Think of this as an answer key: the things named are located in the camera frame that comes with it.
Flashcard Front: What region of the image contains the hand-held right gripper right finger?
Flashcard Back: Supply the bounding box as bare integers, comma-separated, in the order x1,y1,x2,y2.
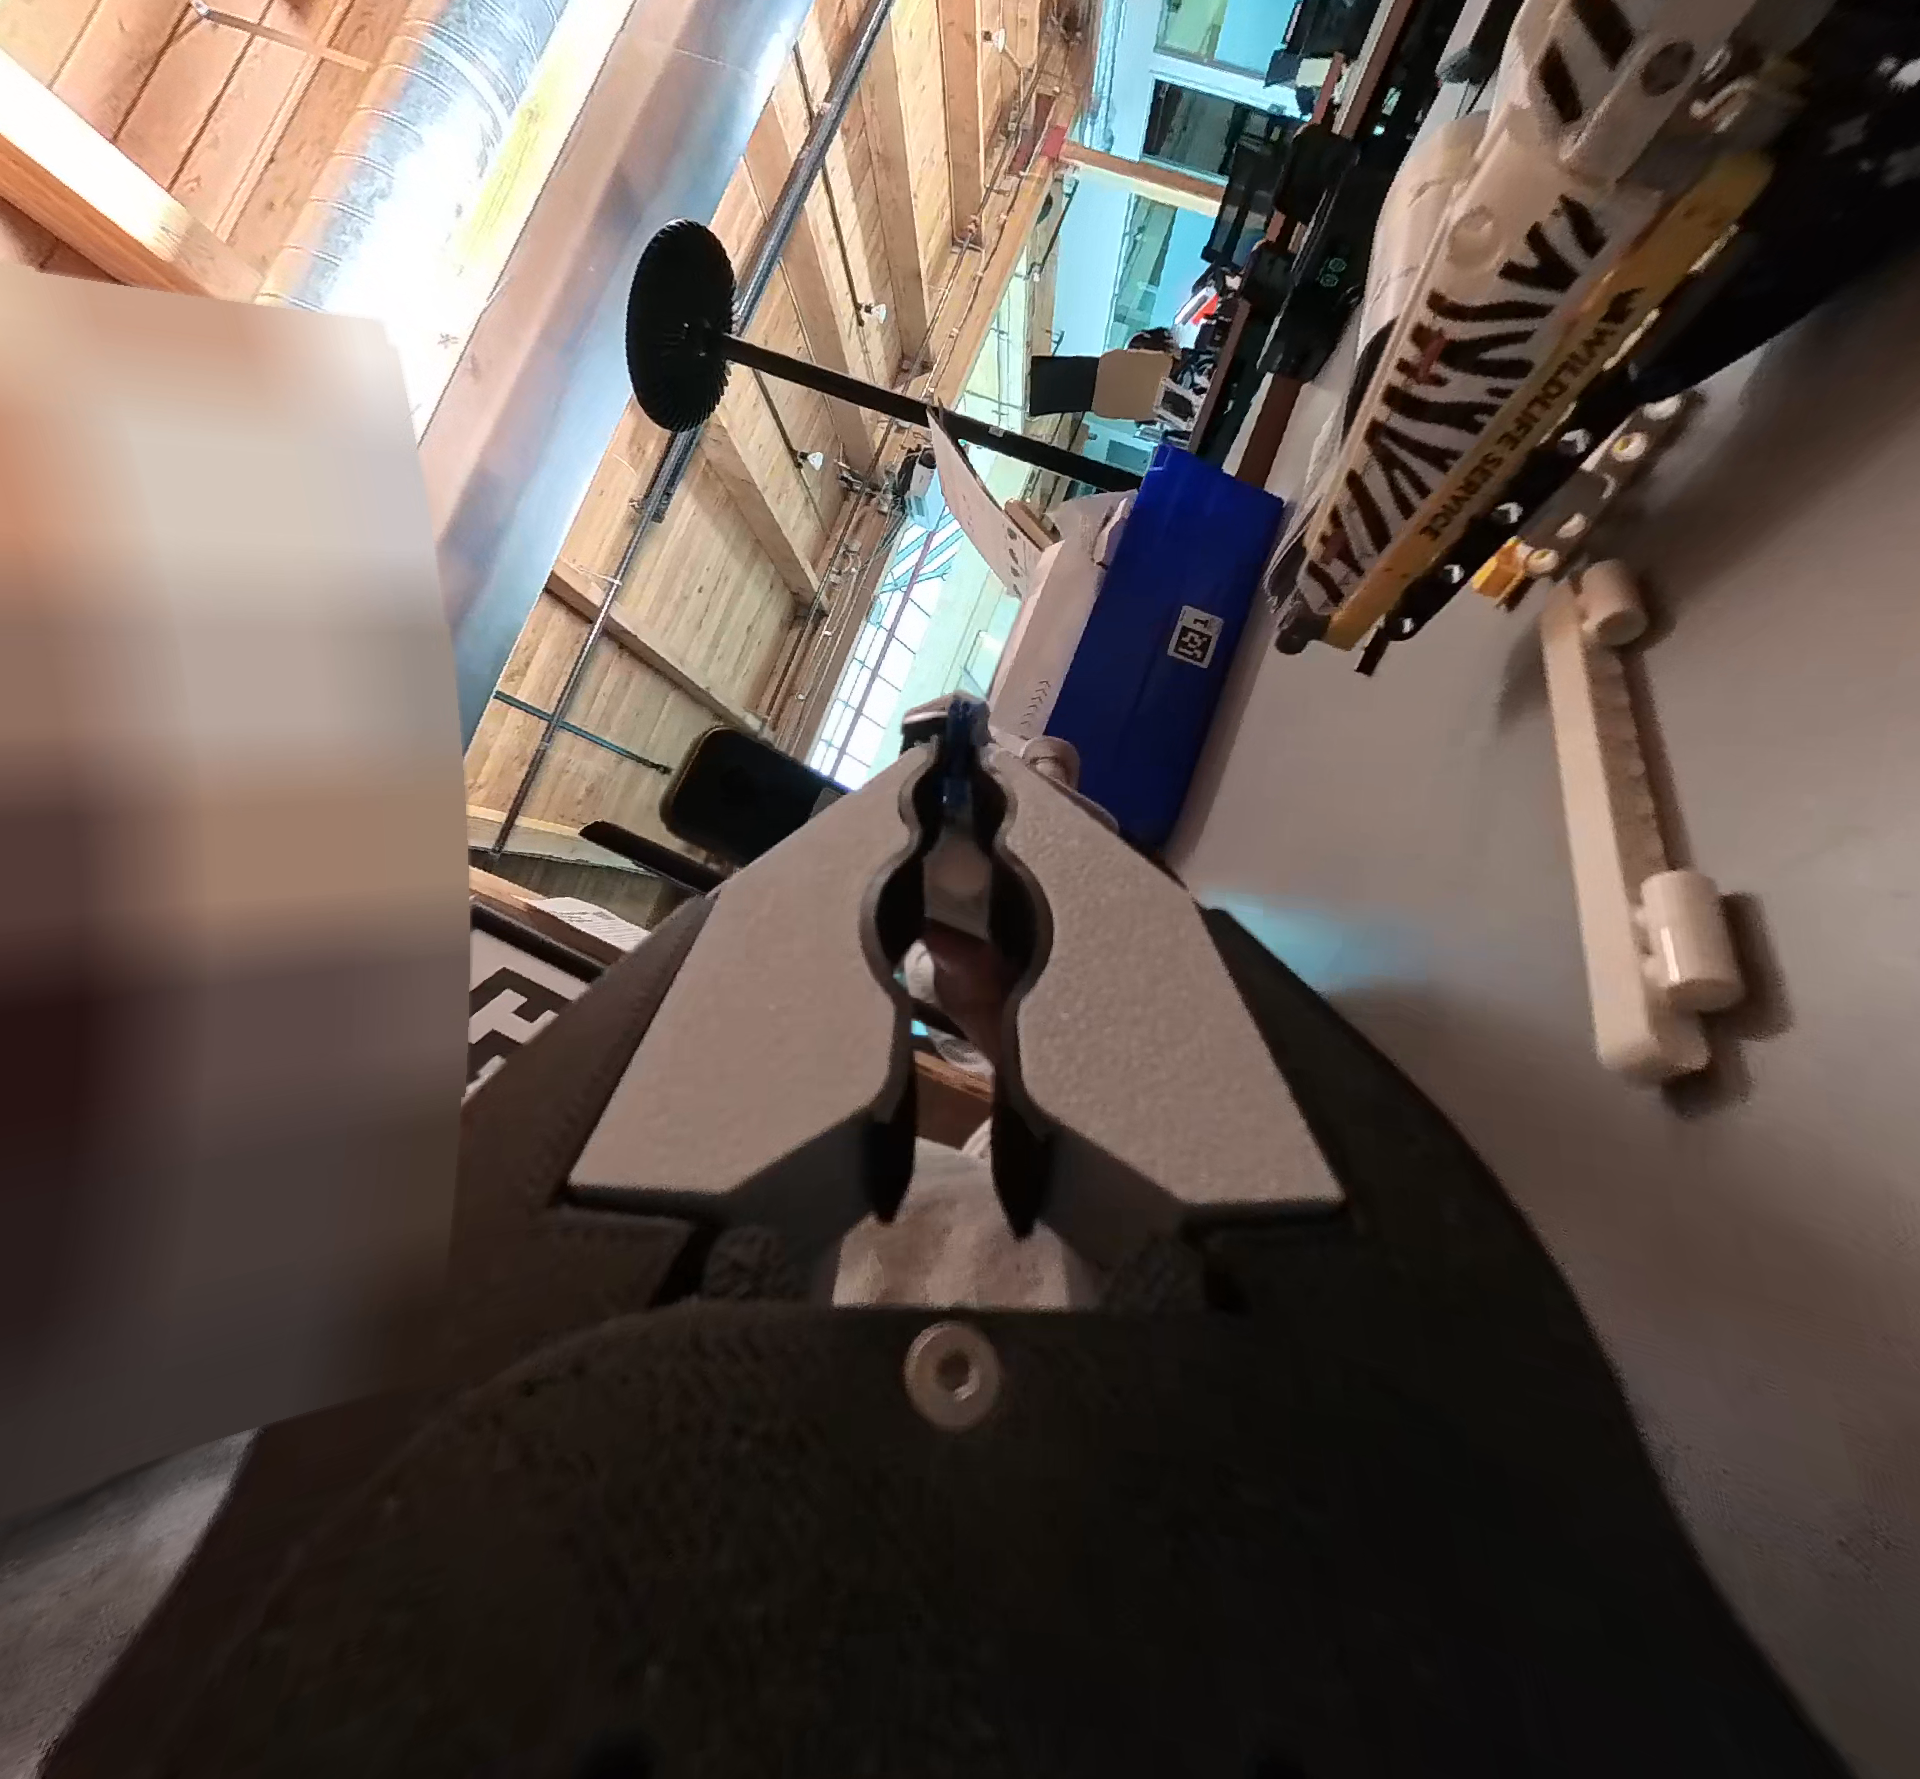
965,735,1349,1241

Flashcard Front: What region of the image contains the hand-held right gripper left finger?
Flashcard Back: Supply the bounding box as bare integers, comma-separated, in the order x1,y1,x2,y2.
566,735,955,1223

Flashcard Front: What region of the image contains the white lego beam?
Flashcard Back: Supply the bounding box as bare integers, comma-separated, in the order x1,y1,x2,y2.
1542,561,1750,1087

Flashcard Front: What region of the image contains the zebra striped lego model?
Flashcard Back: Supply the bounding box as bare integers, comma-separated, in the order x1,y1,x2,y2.
1267,0,1920,685

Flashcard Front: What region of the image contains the person's left hand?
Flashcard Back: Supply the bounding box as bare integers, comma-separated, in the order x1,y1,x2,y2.
913,917,1003,1046

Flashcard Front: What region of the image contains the white cardboard box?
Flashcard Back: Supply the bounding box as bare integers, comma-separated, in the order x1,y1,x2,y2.
981,491,1161,763

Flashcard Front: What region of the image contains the white printed sheet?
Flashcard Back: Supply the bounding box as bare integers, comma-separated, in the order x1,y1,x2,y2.
928,404,1040,597

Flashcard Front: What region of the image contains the blue storage bin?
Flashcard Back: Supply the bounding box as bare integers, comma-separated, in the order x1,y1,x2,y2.
1040,441,1289,853

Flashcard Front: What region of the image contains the black disc on pole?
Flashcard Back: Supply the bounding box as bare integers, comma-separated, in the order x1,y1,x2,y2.
624,215,1148,493

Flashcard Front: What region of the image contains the silver ventilation duct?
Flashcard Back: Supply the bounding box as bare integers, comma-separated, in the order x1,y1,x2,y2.
255,0,906,356

